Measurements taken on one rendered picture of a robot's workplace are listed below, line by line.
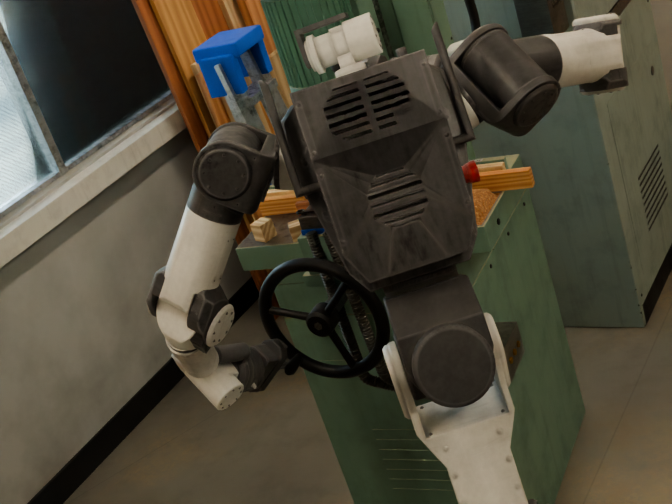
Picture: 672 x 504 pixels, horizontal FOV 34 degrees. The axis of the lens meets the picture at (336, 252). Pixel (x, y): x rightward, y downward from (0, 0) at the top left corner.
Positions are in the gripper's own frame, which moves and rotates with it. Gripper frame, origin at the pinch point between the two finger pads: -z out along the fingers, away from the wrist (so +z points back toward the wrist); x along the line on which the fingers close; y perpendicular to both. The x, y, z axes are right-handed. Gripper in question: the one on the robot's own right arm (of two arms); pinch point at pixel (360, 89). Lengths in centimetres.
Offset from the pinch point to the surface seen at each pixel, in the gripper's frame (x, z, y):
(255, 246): 29.1, -36.2, 12.6
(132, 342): 60, -146, 99
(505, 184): 21.0, 18.8, 25.6
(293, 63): -8.0, -16.4, 3.1
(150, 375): 73, -145, 107
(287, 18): -16.4, -14.5, -0.9
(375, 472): 87, -26, 40
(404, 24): -16.2, -1.6, 27.4
